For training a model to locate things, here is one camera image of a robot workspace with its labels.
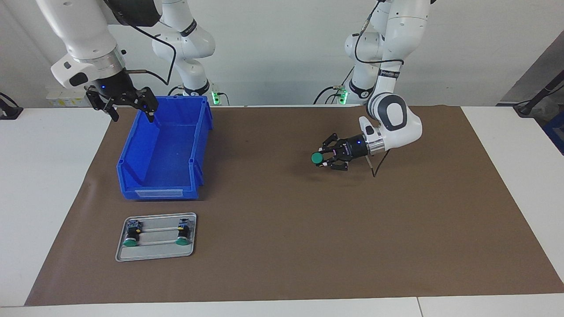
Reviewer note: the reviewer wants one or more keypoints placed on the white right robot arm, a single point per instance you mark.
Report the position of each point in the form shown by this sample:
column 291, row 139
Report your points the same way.
column 83, row 31

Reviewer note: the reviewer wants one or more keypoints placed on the black clamp mount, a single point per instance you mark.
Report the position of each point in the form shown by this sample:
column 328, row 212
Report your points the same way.
column 9, row 113

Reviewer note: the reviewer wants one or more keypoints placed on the green push button switch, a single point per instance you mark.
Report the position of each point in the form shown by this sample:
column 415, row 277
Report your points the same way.
column 317, row 158
column 183, row 231
column 131, row 233

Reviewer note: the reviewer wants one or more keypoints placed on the brown table mat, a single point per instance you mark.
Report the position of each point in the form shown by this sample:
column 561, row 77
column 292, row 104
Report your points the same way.
column 330, row 242

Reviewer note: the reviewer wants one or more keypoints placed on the blue crate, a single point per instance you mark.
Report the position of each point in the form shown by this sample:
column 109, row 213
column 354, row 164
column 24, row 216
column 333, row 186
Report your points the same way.
column 556, row 132

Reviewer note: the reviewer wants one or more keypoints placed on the blue plastic storage bin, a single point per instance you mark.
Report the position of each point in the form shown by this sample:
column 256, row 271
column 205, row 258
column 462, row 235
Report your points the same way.
column 167, row 154

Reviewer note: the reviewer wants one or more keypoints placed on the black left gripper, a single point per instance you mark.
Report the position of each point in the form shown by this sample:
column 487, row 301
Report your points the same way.
column 354, row 147

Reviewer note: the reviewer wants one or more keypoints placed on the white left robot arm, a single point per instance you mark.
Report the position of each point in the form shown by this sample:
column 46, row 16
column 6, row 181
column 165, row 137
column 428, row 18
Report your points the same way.
column 401, row 123

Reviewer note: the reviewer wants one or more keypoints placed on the silver metal tray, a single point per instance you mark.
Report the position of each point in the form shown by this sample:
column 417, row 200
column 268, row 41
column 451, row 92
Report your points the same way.
column 154, row 253

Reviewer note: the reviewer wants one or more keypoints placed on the white wall socket box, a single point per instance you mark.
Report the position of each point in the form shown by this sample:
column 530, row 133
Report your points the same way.
column 59, row 97

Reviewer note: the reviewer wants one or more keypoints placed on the black stand pole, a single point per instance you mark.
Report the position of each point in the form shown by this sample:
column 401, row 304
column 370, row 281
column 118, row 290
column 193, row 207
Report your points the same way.
column 526, row 108

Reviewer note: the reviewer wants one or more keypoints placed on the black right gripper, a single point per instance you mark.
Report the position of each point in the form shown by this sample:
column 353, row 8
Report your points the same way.
column 114, row 88

